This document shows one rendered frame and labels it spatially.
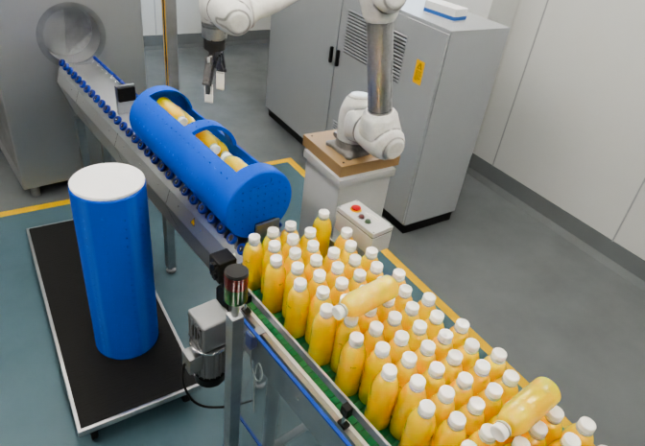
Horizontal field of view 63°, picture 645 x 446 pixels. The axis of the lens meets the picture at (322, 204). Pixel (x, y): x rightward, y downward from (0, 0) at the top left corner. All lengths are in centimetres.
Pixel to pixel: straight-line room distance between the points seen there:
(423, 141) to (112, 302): 208
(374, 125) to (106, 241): 115
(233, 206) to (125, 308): 80
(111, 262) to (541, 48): 336
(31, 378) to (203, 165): 142
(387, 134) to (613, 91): 223
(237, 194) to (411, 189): 195
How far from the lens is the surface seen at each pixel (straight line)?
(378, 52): 204
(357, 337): 145
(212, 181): 193
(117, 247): 222
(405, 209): 367
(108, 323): 251
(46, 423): 274
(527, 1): 446
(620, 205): 418
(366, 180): 241
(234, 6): 172
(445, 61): 326
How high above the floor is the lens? 216
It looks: 33 degrees down
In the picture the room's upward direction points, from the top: 8 degrees clockwise
